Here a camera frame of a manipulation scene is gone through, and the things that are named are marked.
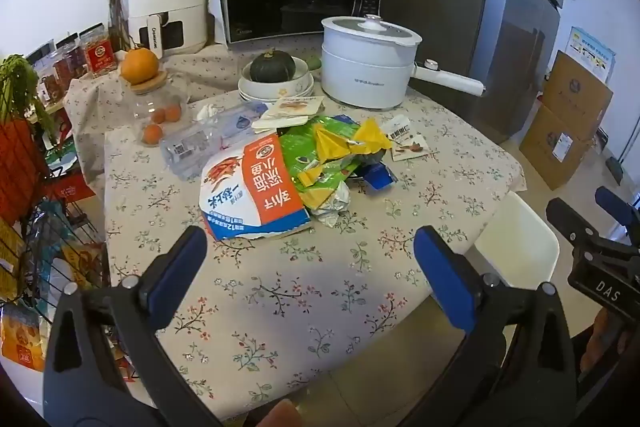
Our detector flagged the silver foil wrapper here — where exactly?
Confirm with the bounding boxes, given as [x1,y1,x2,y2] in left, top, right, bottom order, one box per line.
[306,181,353,228]

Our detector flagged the white trash bin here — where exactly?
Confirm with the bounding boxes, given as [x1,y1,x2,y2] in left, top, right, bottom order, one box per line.
[472,191,560,288]

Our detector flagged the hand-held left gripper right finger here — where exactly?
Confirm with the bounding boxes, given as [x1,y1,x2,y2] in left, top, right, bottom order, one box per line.
[413,225,593,427]

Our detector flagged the glass jar with wooden lid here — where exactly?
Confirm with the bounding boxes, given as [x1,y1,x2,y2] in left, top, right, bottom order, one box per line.
[120,72,193,148]

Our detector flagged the person's left hand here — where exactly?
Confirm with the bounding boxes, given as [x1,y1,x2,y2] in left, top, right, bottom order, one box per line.
[260,399,304,427]

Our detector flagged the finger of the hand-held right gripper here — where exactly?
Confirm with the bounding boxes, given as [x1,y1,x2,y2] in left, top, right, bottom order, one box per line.
[595,186,640,228]
[546,197,601,254]

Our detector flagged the wall poster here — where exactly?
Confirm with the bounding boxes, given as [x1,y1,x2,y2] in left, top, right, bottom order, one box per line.
[567,27,616,83]

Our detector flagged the cardboard box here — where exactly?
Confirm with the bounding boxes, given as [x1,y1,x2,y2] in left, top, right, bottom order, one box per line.
[519,104,598,190]
[542,50,613,140]

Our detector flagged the orange white rice bag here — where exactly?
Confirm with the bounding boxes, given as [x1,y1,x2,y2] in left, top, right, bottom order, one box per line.
[199,132,312,242]

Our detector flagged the large orange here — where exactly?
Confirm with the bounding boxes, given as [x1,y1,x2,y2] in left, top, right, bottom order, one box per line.
[120,48,161,84]

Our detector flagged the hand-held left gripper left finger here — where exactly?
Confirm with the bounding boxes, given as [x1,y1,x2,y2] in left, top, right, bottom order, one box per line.
[42,225,208,427]

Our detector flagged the grey refrigerator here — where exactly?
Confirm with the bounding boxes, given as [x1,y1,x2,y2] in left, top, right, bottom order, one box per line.
[372,0,568,143]

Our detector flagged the green leafy plant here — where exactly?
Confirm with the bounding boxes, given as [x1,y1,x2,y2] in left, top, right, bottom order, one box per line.
[0,54,58,143]

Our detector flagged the black wire rack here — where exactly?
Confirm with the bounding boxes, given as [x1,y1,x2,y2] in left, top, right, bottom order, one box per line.
[0,187,113,343]

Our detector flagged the yellow snack wrapper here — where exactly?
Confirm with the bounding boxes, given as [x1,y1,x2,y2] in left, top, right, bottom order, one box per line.
[312,117,393,160]

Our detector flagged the green snack bag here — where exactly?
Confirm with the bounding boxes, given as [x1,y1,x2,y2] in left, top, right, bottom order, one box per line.
[277,116,382,208]

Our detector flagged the white ceramic bowl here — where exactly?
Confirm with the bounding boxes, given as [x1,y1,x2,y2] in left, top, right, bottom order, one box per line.
[241,56,310,91]
[237,74,316,103]

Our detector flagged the beige small packet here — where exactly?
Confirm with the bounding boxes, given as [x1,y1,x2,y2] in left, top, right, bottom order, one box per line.
[260,96,326,122]

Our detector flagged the flat blue bag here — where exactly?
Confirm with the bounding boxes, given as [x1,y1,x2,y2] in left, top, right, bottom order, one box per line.
[361,160,398,193]

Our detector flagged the white electric pot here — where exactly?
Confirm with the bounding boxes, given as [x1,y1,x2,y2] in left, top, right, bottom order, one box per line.
[320,14,487,109]

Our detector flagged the dark green squash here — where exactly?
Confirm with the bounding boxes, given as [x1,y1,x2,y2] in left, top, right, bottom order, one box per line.
[250,50,295,83]

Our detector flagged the black dustpan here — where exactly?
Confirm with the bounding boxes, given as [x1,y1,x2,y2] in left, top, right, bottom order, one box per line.
[605,154,627,184]

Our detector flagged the person's right hand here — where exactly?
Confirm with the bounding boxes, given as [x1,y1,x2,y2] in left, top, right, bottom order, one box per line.
[579,307,628,385]

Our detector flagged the glass vase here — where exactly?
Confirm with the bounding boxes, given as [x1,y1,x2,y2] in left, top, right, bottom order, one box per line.
[106,0,133,53]

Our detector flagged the orange red box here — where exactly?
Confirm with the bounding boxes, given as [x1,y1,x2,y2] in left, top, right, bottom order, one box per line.
[0,120,51,224]

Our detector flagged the white nut print packet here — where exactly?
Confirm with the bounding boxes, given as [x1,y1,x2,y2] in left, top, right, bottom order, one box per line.
[382,116,430,162]

